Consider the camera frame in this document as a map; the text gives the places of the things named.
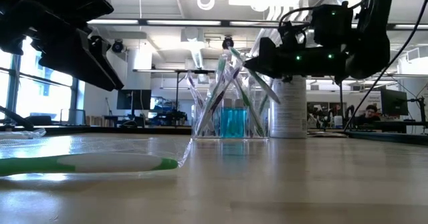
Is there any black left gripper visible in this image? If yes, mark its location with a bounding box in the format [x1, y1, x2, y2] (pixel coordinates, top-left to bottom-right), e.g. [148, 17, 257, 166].
[0, 0, 124, 92]

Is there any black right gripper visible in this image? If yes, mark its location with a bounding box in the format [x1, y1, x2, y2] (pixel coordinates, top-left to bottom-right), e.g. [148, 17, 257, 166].
[243, 38, 348, 84]

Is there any long ceiling light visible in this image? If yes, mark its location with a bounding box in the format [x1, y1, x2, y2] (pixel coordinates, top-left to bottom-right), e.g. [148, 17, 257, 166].
[146, 19, 222, 27]
[87, 18, 140, 26]
[229, 20, 280, 27]

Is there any white cylindrical wipes canister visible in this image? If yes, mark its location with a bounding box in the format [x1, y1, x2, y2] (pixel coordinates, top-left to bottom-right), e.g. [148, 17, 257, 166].
[269, 75, 308, 140]

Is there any large window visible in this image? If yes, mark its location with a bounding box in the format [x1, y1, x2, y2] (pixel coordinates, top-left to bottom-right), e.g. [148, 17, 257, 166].
[0, 36, 86, 121]

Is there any clear acrylic organizer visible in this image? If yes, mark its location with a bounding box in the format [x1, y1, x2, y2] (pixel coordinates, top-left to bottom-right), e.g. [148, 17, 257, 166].
[192, 96, 270, 140]

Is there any black office chair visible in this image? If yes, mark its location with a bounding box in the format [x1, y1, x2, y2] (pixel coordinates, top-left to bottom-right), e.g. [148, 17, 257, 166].
[22, 114, 54, 127]

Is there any person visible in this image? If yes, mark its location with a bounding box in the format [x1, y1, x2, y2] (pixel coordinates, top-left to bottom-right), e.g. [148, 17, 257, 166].
[354, 103, 382, 126]

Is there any black desk monitor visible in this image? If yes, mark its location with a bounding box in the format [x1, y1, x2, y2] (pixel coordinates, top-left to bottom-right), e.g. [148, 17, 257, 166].
[380, 89, 409, 117]

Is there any black ceiling camera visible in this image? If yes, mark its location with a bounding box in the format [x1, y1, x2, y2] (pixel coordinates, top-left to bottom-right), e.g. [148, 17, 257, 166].
[111, 39, 125, 53]
[221, 35, 235, 50]

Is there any black wall television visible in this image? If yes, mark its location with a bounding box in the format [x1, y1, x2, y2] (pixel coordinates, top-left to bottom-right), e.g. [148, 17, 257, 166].
[116, 89, 152, 110]

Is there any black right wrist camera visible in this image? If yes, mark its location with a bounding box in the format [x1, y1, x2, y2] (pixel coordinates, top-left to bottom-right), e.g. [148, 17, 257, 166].
[312, 3, 354, 47]

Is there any white ventilation duct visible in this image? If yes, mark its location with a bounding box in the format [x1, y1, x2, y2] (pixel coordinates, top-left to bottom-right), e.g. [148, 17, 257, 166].
[180, 26, 205, 70]

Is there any white cable coil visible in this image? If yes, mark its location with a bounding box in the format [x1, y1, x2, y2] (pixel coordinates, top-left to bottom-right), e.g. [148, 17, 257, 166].
[196, 0, 216, 11]

